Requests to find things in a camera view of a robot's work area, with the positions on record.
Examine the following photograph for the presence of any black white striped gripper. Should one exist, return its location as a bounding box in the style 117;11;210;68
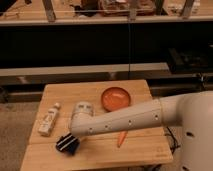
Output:
56;133;80;152

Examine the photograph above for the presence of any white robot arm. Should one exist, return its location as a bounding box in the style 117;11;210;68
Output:
56;91;213;171

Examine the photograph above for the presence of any white bottle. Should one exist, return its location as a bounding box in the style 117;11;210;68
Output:
38;103;61;137

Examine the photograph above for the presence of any orange carrot toy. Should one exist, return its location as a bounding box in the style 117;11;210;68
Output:
117;131;128;148

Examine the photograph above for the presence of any orange plate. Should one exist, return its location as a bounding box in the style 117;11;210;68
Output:
101;87;131;111

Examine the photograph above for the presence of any wooden table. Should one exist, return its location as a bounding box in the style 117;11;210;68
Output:
20;80;173;171

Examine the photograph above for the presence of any black box on shelf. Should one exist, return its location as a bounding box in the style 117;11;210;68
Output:
167;47;213;74

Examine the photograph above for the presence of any black vertical cable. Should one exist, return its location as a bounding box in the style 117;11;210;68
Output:
126;14;132;80

